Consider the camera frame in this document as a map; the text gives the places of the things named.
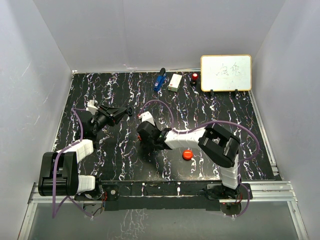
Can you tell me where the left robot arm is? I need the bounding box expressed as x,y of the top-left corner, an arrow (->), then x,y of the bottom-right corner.
38,105 -> 133,200

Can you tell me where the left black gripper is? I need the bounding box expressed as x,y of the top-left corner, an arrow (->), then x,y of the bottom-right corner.
91,105 -> 127,135

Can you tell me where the aluminium frame rail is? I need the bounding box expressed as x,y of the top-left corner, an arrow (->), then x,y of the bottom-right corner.
19,180 -> 309,240

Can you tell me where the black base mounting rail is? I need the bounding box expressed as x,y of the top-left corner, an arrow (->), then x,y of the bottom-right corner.
75,180 -> 253,212

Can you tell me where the blue stapler tool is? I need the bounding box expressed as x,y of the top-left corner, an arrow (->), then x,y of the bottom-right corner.
153,67 -> 167,92

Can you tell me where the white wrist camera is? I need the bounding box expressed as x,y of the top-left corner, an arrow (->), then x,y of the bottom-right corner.
85,99 -> 98,115
138,111 -> 155,125

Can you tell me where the red round case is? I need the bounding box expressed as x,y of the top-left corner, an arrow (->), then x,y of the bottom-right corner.
182,149 -> 193,161

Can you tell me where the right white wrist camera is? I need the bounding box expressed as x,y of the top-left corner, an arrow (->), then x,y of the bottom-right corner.
138,111 -> 155,125

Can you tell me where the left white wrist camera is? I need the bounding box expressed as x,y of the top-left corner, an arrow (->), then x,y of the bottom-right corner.
85,99 -> 98,115

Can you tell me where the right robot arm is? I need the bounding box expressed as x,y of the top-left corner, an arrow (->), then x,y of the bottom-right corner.
137,121 -> 241,199

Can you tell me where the white rectangular box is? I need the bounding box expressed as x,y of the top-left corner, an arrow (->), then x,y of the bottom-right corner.
168,73 -> 182,92

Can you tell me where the red cap black bottle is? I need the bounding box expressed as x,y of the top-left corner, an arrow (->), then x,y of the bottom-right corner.
190,72 -> 198,85

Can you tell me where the white dry-erase board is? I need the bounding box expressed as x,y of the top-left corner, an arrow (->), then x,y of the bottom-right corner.
200,54 -> 252,92

